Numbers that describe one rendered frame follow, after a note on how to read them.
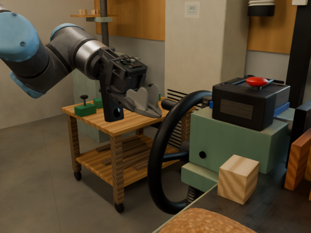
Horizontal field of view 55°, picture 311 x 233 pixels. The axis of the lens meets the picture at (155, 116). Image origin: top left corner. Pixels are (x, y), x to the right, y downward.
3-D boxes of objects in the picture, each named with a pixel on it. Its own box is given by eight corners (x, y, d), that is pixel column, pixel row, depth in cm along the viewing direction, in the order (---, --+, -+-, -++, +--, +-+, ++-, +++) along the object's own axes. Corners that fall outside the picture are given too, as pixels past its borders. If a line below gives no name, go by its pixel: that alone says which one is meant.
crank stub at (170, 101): (159, 110, 66) (167, 105, 67) (180, 116, 62) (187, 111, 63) (158, 101, 64) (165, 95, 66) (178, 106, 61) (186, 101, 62)
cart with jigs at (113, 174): (140, 150, 249) (139, 75, 227) (192, 177, 210) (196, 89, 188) (68, 179, 207) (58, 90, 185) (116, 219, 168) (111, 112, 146)
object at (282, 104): (235, 97, 56) (238, 68, 54) (295, 109, 49) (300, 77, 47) (194, 114, 47) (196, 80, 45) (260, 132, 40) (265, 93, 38)
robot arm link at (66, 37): (57, 60, 83) (83, 39, 86) (82, 81, 77) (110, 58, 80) (40, 35, 75) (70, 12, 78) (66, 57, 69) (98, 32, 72)
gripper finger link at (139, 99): (156, 101, 58) (126, 79, 63) (148, 125, 61) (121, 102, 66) (166, 98, 60) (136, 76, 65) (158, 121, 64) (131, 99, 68)
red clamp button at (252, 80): (251, 81, 45) (251, 74, 44) (270, 84, 43) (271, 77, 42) (241, 85, 43) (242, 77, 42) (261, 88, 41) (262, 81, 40)
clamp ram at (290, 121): (269, 137, 52) (276, 88, 49) (315, 150, 47) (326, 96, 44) (245, 155, 46) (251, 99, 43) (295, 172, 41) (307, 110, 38)
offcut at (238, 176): (231, 179, 40) (233, 154, 39) (256, 188, 38) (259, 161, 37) (216, 194, 37) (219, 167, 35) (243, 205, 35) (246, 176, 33)
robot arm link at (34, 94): (-4, 63, 68) (40, 31, 71) (16, 83, 79) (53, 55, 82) (22, 90, 66) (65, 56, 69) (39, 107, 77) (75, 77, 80)
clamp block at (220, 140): (230, 137, 61) (233, 95, 58) (298, 158, 52) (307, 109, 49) (186, 162, 51) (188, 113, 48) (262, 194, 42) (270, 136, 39)
